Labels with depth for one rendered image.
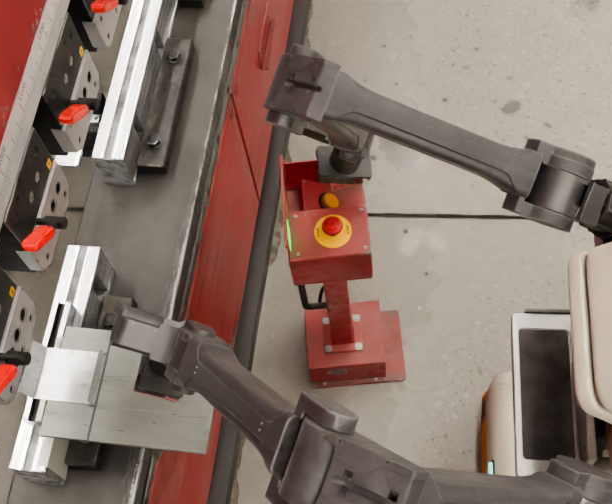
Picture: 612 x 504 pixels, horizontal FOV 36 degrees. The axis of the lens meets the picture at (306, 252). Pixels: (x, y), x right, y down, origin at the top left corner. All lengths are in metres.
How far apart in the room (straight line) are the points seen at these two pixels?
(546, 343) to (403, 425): 1.07
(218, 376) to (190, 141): 0.83
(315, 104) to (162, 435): 0.58
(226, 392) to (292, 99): 0.39
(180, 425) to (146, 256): 0.39
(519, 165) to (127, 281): 0.77
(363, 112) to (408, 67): 1.80
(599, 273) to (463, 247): 1.51
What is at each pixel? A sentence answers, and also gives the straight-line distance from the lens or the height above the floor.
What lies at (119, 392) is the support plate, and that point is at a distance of 1.50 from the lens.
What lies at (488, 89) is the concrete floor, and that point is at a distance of 2.95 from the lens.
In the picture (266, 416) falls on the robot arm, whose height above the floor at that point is 1.47.
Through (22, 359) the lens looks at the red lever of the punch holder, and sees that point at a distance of 1.27.
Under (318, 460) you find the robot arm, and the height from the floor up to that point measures 1.53.
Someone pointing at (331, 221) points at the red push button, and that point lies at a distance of 1.78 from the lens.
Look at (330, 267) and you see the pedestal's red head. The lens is 1.82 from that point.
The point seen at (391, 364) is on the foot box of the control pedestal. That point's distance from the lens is 2.51.
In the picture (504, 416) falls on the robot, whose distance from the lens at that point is 2.20.
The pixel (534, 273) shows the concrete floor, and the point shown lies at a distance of 2.65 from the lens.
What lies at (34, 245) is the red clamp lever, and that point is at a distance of 1.28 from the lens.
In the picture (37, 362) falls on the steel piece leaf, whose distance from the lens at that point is 1.55.
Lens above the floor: 2.38
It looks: 63 degrees down
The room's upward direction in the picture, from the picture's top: 11 degrees counter-clockwise
